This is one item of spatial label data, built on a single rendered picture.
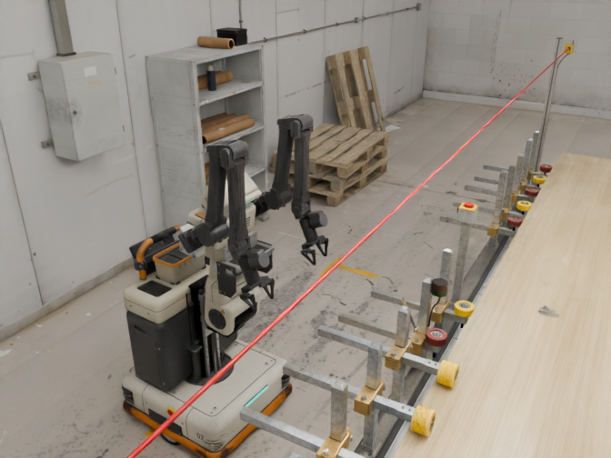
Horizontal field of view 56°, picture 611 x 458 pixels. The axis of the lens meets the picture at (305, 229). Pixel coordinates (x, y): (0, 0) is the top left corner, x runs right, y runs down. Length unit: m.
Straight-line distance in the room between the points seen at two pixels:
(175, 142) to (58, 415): 2.13
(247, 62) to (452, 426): 3.77
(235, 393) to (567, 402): 1.54
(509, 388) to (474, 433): 0.27
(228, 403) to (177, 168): 2.24
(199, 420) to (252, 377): 0.36
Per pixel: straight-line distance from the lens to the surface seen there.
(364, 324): 2.42
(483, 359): 2.25
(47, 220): 4.15
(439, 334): 2.32
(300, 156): 2.43
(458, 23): 9.98
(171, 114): 4.50
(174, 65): 4.38
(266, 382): 3.04
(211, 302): 2.67
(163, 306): 2.73
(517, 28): 9.78
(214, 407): 2.91
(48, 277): 4.28
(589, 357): 2.39
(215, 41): 4.77
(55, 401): 3.60
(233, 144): 2.06
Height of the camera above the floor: 2.23
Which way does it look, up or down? 26 degrees down
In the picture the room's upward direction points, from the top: straight up
